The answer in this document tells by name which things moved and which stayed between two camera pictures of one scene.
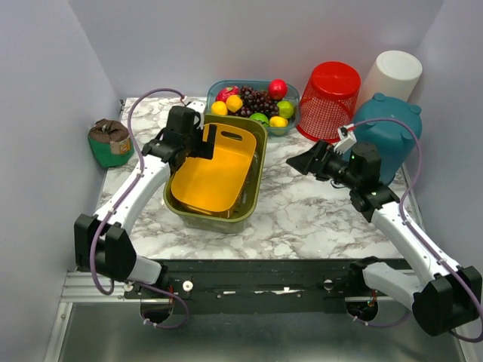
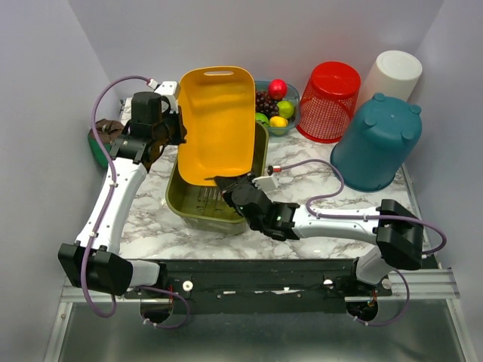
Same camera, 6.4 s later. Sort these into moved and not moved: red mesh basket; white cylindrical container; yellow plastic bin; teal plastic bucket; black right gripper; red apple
Moved: yellow plastic bin; black right gripper
Not moved: white cylindrical container; red mesh basket; teal plastic bucket; red apple
